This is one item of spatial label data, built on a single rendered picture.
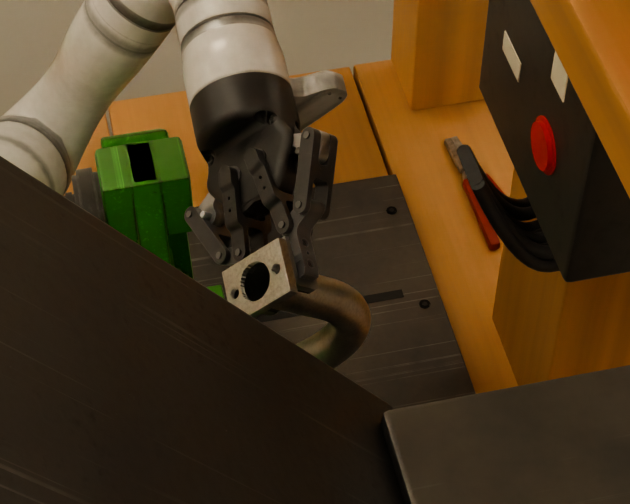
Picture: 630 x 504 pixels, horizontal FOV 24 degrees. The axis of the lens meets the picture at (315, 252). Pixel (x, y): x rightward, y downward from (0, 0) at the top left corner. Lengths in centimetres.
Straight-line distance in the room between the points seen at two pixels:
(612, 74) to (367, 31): 240
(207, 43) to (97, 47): 17
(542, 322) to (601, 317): 6
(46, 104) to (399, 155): 43
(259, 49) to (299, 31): 203
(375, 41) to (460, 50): 148
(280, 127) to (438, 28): 56
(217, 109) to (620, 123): 41
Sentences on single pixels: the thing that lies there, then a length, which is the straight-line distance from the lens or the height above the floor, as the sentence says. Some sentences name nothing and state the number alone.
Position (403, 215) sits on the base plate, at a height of 90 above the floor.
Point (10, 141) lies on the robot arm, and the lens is 128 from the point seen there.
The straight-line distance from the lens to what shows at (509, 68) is 87.
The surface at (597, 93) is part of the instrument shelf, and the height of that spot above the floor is 152.
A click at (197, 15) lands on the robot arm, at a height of 131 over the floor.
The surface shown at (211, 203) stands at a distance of 104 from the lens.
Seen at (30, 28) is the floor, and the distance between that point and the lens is 313.
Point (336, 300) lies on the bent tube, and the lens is 100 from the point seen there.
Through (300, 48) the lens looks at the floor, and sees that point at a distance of 302.
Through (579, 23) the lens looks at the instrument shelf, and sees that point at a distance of 71.
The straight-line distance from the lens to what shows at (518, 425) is 91.
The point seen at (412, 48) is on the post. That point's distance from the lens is 156.
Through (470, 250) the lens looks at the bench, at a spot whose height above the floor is 88.
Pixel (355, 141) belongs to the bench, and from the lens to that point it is 157.
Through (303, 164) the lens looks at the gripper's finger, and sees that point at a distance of 98.
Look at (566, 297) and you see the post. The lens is 119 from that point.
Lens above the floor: 199
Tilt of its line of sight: 49 degrees down
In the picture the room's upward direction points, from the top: straight up
